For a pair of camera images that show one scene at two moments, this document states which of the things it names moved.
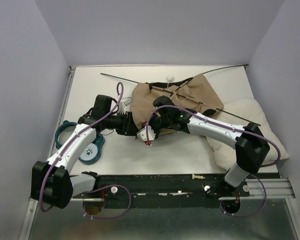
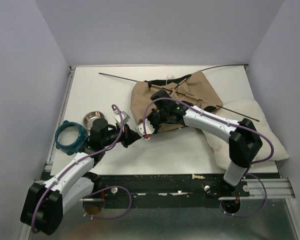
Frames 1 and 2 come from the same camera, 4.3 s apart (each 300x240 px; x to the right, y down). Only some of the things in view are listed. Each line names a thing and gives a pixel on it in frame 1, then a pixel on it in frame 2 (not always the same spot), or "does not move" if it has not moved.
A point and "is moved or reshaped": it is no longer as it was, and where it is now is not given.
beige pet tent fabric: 195,93 is moved or reshaped
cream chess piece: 194,176 does not move
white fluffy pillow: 244,112 does not move
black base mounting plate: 163,191 does not move
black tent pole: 244,65 is moved or reshaped
